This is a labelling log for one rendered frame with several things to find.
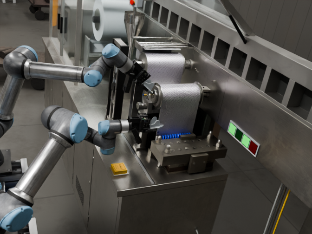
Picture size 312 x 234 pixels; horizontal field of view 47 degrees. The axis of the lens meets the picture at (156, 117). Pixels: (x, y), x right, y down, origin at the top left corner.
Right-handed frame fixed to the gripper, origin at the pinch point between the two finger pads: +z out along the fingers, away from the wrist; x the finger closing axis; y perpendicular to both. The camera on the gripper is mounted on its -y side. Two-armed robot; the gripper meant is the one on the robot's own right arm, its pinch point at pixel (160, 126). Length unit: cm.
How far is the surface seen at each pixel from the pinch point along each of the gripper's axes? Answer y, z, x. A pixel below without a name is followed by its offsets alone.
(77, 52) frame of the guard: 7, -24, 102
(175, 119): 3.8, 8.6, -0.3
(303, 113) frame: 37, 34, -59
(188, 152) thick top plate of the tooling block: -6.1, 9.0, -18.5
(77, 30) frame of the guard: 24, -25, 102
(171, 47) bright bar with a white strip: 35.7, 14.2, 29.8
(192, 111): 8.2, 18.4, -0.2
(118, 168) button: -16.6, -26.6, -11.2
